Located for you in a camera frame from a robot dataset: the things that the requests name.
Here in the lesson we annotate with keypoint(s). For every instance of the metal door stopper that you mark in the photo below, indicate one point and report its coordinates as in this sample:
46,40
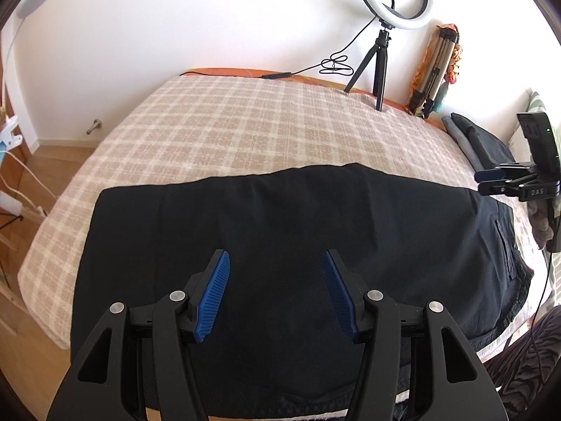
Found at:
93,127

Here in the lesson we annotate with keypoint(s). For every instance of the person's right hand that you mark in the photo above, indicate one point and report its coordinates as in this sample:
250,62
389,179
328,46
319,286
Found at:
541,228

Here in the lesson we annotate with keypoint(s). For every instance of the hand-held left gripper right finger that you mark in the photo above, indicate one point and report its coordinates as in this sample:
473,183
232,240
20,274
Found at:
342,298

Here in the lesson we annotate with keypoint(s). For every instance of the white clip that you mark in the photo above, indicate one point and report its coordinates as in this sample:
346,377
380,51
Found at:
11,133

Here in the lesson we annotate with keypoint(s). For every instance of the folded silver tripod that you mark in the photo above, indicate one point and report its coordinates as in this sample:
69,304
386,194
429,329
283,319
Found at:
434,74

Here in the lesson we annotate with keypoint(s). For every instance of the beige plaid blanket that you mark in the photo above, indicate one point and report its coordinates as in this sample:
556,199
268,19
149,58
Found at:
219,131

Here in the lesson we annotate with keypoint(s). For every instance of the zebra patterned cloth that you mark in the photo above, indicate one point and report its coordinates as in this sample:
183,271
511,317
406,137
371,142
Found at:
526,368

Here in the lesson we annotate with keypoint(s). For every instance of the green striped pillow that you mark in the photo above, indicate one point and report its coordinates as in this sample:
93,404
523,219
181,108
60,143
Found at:
537,105

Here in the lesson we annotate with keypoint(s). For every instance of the folded black pants red label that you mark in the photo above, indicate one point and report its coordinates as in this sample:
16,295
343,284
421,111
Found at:
486,140

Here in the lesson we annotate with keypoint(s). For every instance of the black mini tripod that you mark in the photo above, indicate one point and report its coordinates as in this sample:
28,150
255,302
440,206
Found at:
380,65

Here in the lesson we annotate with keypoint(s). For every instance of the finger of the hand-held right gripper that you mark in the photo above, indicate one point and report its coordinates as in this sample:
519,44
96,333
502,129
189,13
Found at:
486,174
495,188

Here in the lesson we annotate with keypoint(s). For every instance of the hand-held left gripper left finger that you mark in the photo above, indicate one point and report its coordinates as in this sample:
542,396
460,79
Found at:
212,298

